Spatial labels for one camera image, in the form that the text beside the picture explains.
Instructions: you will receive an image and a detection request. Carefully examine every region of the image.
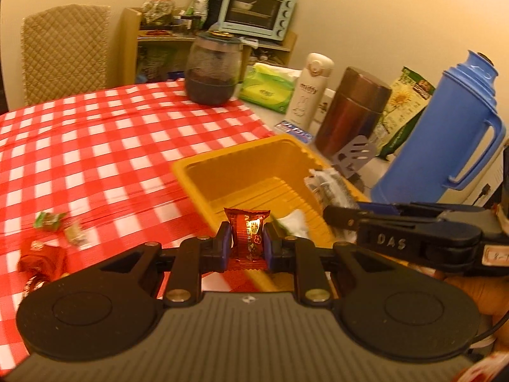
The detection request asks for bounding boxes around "wooden shelf unit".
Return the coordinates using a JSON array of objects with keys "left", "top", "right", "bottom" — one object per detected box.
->
[{"left": 120, "top": 7, "right": 298, "bottom": 87}]

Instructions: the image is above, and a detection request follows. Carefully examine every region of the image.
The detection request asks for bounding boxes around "red patterned cloth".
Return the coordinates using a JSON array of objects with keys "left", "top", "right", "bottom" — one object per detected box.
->
[{"left": 453, "top": 350, "right": 509, "bottom": 382}]

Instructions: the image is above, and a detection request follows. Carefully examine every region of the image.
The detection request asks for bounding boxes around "green snack bag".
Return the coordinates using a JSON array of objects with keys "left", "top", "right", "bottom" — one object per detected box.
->
[{"left": 187, "top": 0, "right": 212, "bottom": 28}]

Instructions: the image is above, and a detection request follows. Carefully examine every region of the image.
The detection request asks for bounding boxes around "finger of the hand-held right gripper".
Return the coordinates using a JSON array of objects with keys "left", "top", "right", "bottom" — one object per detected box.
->
[
  {"left": 357, "top": 202, "right": 478, "bottom": 223},
  {"left": 323, "top": 205, "right": 398, "bottom": 233}
]

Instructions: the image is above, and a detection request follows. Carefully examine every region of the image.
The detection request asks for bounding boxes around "black white snack packet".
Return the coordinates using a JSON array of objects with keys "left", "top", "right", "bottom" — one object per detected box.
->
[{"left": 304, "top": 168, "right": 359, "bottom": 210}]

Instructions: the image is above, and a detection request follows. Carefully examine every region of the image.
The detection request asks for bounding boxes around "red printed snack packet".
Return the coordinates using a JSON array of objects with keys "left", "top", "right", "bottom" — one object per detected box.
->
[{"left": 223, "top": 208, "right": 271, "bottom": 273}]

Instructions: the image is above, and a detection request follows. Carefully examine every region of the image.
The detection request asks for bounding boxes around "white insulated bottle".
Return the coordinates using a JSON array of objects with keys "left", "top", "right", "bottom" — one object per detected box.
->
[{"left": 285, "top": 53, "right": 335, "bottom": 130}]

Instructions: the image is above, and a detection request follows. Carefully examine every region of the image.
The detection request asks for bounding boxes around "chair with quilted beige cover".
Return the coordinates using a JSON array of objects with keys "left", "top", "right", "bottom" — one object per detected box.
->
[{"left": 21, "top": 4, "right": 112, "bottom": 106}]

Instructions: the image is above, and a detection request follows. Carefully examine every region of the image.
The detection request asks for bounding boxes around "red checkered tablecloth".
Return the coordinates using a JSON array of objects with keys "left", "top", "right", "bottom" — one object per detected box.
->
[{"left": 0, "top": 77, "right": 305, "bottom": 367}]

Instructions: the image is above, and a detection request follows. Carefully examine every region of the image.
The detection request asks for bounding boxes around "sunflower seed bag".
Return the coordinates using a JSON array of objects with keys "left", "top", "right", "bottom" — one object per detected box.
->
[{"left": 376, "top": 66, "right": 436, "bottom": 158}]

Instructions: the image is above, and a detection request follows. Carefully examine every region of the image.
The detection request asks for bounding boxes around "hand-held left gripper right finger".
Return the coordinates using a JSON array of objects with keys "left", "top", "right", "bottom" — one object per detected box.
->
[{"left": 263, "top": 223, "right": 399, "bottom": 308}]

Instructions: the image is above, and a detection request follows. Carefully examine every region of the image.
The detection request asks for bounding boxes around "dark glass jar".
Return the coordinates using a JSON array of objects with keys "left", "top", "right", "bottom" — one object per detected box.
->
[{"left": 185, "top": 31, "right": 244, "bottom": 107}]

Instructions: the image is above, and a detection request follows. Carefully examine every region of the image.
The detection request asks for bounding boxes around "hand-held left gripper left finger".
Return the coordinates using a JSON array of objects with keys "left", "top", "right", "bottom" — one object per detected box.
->
[{"left": 95, "top": 222, "right": 234, "bottom": 308}]

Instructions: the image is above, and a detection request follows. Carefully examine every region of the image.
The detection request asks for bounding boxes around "blue white gum packet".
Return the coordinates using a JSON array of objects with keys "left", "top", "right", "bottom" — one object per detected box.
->
[{"left": 274, "top": 120, "right": 315, "bottom": 144}]

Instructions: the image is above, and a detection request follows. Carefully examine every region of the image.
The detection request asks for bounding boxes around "grey metal stand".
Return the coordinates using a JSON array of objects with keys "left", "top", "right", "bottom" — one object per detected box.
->
[{"left": 332, "top": 135, "right": 379, "bottom": 178}]

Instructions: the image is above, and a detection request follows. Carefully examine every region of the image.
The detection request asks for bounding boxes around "light blue toaster oven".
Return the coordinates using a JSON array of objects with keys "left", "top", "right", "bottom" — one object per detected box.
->
[{"left": 217, "top": 0, "right": 298, "bottom": 47}]

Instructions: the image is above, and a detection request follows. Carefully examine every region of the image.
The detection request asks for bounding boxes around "green tissue pack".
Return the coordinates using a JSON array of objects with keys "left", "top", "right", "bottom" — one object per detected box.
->
[{"left": 239, "top": 63, "right": 303, "bottom": 114}]

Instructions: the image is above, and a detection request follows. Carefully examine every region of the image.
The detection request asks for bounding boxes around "plastic jar with orange lid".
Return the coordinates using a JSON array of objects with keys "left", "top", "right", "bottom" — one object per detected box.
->
[{"left": 141, "top": 0, "right": 177, "bottom": 27}]

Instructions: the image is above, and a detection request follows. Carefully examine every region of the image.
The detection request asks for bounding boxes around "brown metallic canister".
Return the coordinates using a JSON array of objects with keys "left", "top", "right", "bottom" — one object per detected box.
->
[{"left": 315, "top": 66, "right": 393, "bottom": 159}]

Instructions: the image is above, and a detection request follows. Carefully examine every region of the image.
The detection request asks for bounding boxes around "yellow plastic tray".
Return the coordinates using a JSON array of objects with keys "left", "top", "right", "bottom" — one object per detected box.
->
[{"left": 172, "top": 135, "right": 438, "bottom": 292}]

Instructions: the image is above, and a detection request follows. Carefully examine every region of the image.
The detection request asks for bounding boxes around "blue thermos jug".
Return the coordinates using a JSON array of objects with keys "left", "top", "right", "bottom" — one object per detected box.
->
[{"left": 370, "top": 50, "right": 508, "bottom": 208}]

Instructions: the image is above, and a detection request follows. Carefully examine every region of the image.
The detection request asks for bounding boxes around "pale green wrapped candy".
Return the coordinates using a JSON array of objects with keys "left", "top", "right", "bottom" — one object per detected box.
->
[{"left": 64, "top": 225, "right": 89, "bottom": 248}]

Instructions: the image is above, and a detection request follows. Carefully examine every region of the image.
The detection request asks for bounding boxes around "small white cup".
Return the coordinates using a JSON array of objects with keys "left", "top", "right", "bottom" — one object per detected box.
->
[{"left": 314, "top": 88, "right": 337, "bottom": 125}]

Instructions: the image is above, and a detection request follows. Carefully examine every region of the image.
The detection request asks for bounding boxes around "person's right hand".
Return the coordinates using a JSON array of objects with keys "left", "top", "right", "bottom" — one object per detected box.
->
[{"left": 435, "top": 268, "right": 509, "bottom": 327}]

